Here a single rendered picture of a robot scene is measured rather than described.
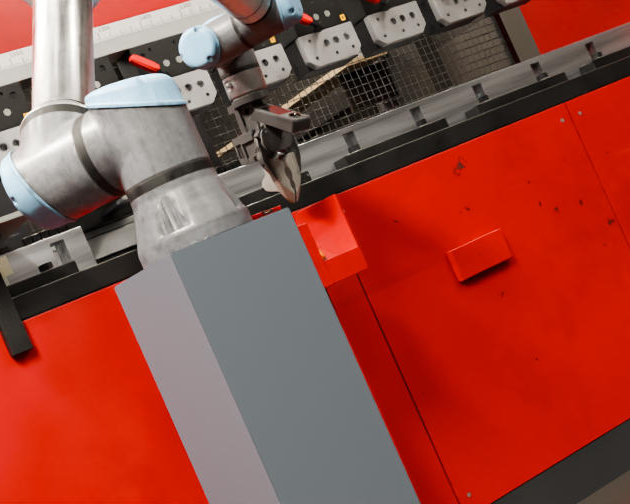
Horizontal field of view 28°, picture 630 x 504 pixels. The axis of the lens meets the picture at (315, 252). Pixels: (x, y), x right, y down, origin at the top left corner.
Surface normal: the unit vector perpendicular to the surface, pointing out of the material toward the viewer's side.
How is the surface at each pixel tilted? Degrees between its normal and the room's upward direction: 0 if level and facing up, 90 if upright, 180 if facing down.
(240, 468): 90
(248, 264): 90
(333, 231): 90
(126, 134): 90
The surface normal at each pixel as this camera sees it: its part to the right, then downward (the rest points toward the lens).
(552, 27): -0.79, 0.34
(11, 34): 0.45, -0.22
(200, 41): -0.33, 0.17
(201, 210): 0.16, -0.43
